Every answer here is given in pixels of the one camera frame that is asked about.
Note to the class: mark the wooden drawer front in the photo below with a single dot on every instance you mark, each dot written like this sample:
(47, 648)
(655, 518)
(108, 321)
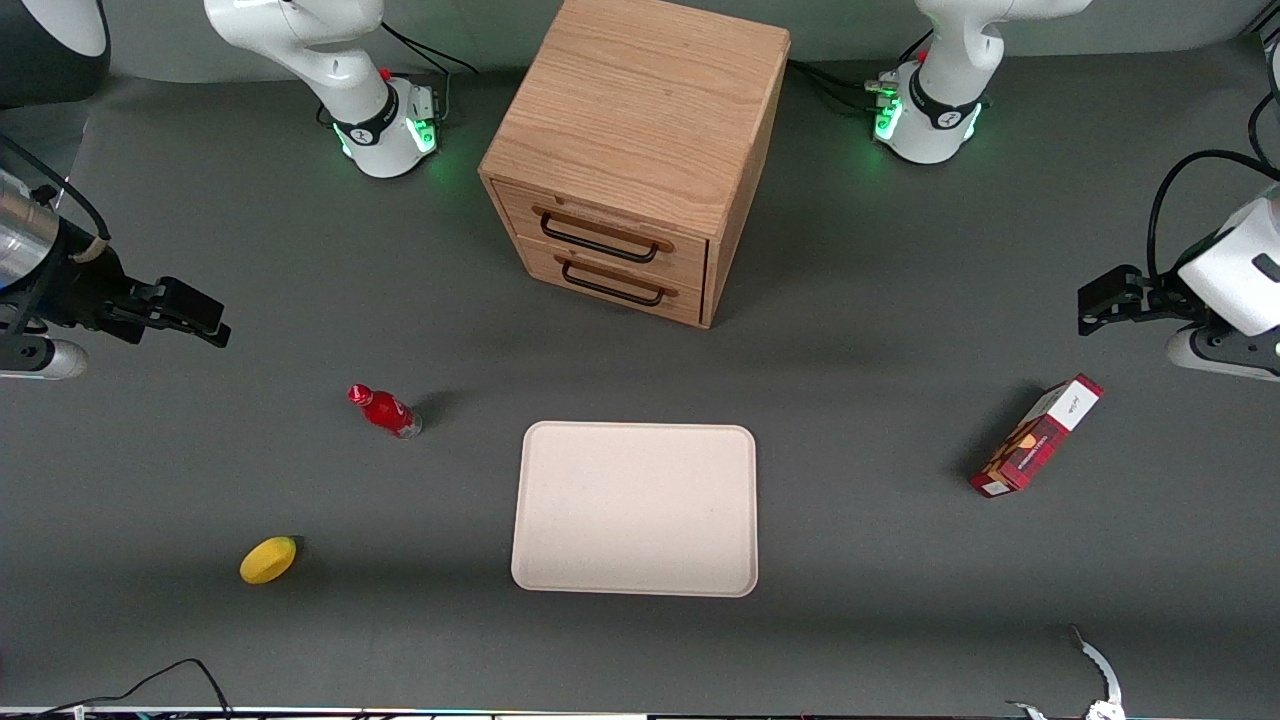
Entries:
(690, 262)
(540, 265)

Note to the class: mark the red plaid shortbread box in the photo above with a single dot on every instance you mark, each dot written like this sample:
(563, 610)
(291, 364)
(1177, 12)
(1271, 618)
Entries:
(1035, 440)

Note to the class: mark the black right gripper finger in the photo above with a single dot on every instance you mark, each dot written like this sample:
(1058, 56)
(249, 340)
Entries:
(185, 308)

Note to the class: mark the wooden drawer cabinet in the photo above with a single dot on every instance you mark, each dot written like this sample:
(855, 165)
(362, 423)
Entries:
(640, 110)

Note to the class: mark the red coke bottle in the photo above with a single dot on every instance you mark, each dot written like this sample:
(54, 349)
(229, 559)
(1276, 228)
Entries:
(385, 412)

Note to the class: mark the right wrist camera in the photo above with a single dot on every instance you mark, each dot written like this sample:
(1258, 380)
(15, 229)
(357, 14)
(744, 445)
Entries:
(45, 360)

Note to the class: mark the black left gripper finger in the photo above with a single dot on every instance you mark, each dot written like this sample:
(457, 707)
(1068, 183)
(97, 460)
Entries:
(1110, 295)

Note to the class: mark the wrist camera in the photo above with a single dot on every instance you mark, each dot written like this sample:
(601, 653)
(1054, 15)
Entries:
(1215, 355)
(45, 360)

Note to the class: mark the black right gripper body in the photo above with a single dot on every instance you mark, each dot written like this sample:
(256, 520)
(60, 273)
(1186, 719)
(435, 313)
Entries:
(82, 287)

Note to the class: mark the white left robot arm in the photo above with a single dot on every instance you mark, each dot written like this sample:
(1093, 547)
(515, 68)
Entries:
(940, 110)

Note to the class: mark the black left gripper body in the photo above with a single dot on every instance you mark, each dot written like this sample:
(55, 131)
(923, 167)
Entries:
(1161, 297)

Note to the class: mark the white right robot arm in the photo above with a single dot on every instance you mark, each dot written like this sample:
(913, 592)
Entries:
(330, 50)

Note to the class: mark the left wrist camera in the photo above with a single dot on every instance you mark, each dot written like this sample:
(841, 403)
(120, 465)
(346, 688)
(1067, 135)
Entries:
(1215, 355)

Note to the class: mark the beige rectangular tray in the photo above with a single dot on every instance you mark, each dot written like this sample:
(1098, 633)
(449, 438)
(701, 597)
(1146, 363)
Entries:
(635, 510)

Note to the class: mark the yellow lemon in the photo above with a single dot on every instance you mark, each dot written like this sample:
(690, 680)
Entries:
(268, 560)

